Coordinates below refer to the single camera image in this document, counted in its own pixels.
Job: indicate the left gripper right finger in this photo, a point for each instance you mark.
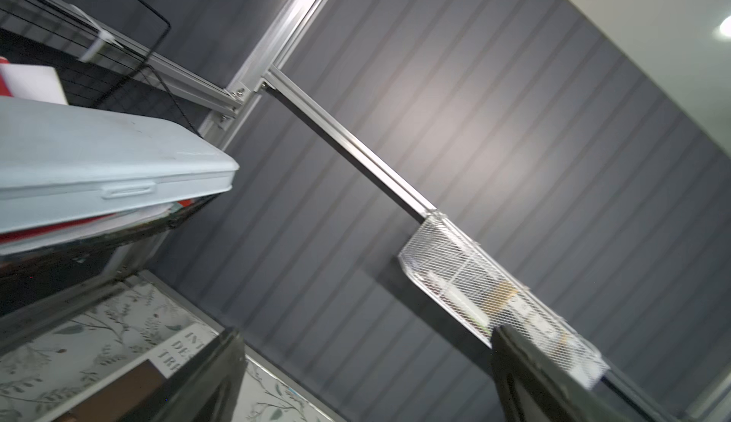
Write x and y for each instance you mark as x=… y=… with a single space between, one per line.
x=532 y=387

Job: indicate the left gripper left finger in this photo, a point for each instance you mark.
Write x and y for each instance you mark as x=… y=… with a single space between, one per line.
x=207 y=387

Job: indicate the interior design trends book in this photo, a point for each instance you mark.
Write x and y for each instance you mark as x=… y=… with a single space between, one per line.
x=117 y=394

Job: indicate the white plastic case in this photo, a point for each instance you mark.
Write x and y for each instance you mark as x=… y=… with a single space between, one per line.
x=60 y=163

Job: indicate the white wire wall basket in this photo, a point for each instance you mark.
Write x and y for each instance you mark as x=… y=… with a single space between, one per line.
x=457 y=273

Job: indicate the black wire side basket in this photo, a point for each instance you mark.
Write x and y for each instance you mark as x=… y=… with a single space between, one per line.
x=55 y=52

